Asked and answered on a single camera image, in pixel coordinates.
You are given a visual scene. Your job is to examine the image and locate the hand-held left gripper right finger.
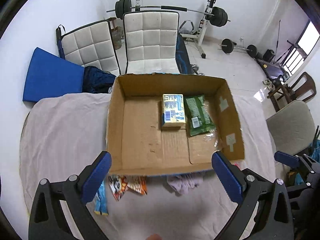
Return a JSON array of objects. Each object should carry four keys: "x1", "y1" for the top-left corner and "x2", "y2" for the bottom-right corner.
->
[{"x1": 211, "y1": 151, "x2": 294, "y2": 240}]

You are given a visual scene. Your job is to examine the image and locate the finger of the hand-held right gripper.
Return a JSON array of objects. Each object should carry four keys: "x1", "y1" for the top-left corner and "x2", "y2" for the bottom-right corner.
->
[{"x1": 274, "y1": 151, "x2": 316, "y2": 173}]

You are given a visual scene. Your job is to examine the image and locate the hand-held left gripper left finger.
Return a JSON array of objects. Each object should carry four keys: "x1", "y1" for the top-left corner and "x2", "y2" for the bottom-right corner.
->
[{"x1": 28, "y1": 151, "x2": 112, "y2": 240}]

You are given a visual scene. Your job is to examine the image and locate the cardboard box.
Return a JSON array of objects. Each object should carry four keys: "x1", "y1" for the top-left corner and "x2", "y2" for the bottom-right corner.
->
[{"x1": 106, "y1": 73, "x2": 245, "y2": 176}]

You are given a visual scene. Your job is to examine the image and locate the green snack packet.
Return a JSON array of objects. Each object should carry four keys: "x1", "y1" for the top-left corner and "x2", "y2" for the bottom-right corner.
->
[{"x1": 184, "y1": 95, "x2": 216, "y2": 137}]

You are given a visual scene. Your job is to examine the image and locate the yellow tissue pack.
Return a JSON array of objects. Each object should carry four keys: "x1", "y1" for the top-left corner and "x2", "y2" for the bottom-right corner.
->
[{"x1": 161, "y1": 94, "x2": 187, "y2": 130}]

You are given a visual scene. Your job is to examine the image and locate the blue striped snack packet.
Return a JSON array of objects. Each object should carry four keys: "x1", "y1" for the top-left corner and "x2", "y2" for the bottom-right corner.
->
[{"x1": 94, "y1": 180, "x2": 109, "y2": 216}]

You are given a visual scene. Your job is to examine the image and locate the beige padded chair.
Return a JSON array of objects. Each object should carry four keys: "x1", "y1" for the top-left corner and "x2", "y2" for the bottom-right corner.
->
[{"x1": 266, "y1": 100, "x2": 316, "y2": 155}]

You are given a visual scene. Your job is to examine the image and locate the orange cartoon snack packet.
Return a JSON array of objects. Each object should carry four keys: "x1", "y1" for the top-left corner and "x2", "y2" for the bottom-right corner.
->
[{"x1": 108, "y1": 175, "x2": 148, "y2": 201}]

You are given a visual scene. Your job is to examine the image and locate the lilac cloth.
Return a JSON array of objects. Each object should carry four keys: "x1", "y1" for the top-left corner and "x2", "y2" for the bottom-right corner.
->
[{"x1": 167, "y1": 174, "x2": 203, "y2": 195}]

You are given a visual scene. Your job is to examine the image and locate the brown wooden chair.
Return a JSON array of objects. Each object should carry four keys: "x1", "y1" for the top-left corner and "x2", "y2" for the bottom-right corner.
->
[{"x1": 267, "y1": 72, "x2": 317, "y2": 112}]

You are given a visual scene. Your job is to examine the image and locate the pair of shoes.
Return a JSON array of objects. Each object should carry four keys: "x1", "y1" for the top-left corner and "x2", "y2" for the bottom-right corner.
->
[{"x1": 262, "y1": 79, "x2": 276, "y2": 91}]

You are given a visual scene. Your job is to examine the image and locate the black exercise machine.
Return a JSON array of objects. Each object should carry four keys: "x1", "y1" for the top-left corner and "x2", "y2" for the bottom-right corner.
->
[{"x1": 255, "y1": 49, "x2": 291, "y2": 78}]

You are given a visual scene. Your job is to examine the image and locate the dark blue bag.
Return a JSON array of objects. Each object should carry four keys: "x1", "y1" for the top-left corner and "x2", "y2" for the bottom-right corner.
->
[{"x1": 83, "y1": 66, "x2": 117, "y2": 94}]

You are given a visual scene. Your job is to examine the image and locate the black tripod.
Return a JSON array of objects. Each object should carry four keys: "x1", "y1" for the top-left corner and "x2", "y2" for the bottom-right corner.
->
[{"x1": 274, "y1": 20, "x2": 300, "y2": 67}]

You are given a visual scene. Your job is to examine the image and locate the blue foam mat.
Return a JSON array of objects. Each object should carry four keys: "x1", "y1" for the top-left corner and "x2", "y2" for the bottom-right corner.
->
[{"x1": 22, "y1": 47, "x2": 85, "y2": 103}]

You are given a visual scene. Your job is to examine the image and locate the chrome dumbbell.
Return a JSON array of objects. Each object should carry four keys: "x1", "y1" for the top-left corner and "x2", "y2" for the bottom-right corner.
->
[{"x1": 191, "y1": 64, "x2": 206, "y2": 76}]

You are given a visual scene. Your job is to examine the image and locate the window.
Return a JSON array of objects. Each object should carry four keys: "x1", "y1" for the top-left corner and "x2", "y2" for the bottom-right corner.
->
[{"x1": 282, "y1": 20, "x2": 320, "y2": 75}]

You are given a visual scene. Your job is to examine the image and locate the short barbell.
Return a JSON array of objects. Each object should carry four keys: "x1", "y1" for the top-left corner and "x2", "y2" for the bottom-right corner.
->
[{"x1": 220, "y1": 38, "x2": 258, "y2": 57}]

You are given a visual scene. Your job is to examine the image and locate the white quilted chair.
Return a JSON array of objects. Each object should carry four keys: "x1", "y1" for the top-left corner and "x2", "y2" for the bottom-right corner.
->
[
  {"x1": 122, "y1": 11, "x2": 181, "y2": 75},
  {"x1": 61, "y1": 20, "x2": 121, "y2": 77}
]

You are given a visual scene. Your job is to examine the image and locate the blue black weight bench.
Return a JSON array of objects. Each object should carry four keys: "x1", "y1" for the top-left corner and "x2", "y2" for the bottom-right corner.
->
[{"x1": 176, "y1": 34, "x2": 191, "y2": 74}]

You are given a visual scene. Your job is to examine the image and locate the blue folded umbrella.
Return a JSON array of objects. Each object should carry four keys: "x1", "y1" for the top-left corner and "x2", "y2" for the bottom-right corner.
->
[{"x1": 56, "y1": 25, "x2": 66, "y2": 60}]

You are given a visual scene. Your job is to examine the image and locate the clear water jug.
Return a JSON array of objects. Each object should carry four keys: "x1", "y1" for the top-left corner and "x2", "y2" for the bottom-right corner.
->
[{"x1": 111, "y1": 27, "x2": 123, "y2": 50}]

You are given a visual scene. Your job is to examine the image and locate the white squat rack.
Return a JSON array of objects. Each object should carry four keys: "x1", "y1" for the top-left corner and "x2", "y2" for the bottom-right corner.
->
[{"x1": 135, "y1": 0, "x2": 218, "y2": 59}]

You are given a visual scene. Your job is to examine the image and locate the long barbell with black plates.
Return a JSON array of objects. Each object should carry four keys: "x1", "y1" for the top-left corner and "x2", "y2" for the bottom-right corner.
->
[{"x1": 106, "y1": 0, "x2": 230, "y2": 28}]

